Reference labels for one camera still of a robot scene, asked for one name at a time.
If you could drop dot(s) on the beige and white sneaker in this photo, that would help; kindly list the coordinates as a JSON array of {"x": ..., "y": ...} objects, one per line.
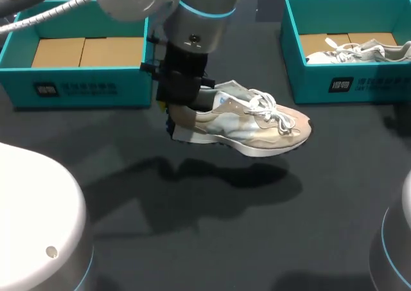
[
  {"x": 244, "y": 124},
  {"x": 356, "y": 52}
]

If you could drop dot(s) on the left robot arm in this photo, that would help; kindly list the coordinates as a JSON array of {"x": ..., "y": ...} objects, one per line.
[{"x": 199, "y": 24}]

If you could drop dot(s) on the teal box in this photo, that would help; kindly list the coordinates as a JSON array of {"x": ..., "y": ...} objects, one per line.
[
  {"x": 75, "y": 63},
  {"x": 346, "y": 47}
]

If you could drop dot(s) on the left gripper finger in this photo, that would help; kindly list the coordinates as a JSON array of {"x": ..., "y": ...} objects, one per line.
[{"x": 166, "y": 117}]

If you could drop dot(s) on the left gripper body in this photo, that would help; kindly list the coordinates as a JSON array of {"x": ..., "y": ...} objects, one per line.
[{"x": 180, "y": 79}]

